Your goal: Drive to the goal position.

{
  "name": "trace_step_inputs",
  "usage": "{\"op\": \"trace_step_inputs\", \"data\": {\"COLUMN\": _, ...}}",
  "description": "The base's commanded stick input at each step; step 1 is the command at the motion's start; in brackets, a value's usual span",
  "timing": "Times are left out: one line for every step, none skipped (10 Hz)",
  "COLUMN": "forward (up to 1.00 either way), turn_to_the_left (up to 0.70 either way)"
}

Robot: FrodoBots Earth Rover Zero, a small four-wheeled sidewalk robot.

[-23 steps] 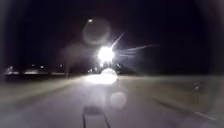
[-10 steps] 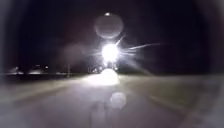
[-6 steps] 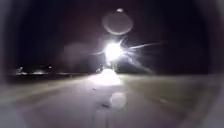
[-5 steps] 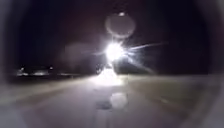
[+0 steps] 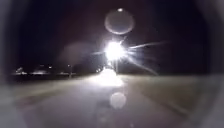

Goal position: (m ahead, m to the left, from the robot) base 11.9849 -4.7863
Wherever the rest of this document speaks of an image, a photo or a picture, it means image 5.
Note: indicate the row of distant lights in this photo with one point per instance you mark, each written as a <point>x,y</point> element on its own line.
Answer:
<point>39,72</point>

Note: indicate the pole with small lamp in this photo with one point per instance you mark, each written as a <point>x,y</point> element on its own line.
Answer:
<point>70,71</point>

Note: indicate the grey paved path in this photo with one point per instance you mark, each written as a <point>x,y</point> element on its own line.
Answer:
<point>100,106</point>

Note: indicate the grass strip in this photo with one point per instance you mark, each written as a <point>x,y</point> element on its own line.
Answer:
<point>160,90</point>
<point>43,85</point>

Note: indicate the bright street lamp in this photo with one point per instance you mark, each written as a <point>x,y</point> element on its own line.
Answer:
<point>114,51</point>

